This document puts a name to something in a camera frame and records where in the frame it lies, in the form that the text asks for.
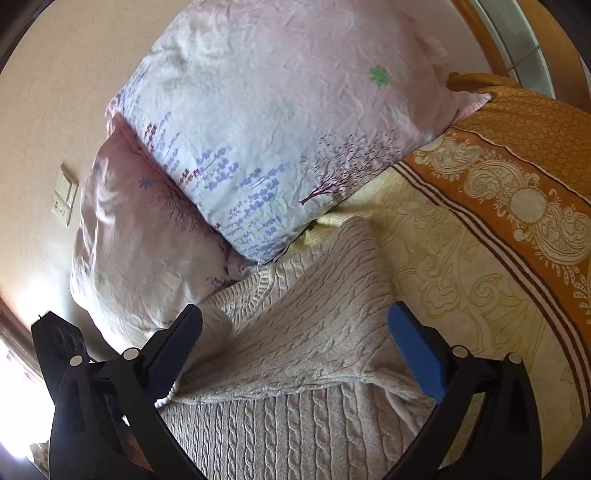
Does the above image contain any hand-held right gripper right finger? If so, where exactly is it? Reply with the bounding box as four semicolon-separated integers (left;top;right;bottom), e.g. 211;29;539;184
383;302;543;480

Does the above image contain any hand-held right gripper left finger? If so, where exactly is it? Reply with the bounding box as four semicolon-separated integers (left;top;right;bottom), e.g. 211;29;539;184
48;303;208;480

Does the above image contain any beige cable knit sweater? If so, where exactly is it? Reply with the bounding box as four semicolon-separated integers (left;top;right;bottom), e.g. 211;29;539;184
154;217;445;480

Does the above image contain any pink floral pillow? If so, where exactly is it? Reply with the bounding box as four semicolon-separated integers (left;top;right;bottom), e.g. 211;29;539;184
69;115;254;352

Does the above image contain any yellow orange patterned bed cover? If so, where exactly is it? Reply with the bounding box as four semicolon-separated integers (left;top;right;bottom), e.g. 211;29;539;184
277;71;591;480

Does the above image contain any floral pillow with tree print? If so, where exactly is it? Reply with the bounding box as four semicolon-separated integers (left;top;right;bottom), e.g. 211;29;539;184
105;0;493;267

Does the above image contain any wooden framed glass panel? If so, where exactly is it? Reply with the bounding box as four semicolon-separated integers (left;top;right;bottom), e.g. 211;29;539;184
450;0;591;100

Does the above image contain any brown wooden door frame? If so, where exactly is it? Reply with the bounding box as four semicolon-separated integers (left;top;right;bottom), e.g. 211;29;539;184
0;295;47;384

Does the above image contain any white wall switch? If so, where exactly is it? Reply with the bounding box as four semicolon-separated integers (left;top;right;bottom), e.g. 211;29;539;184
52;161;80;227

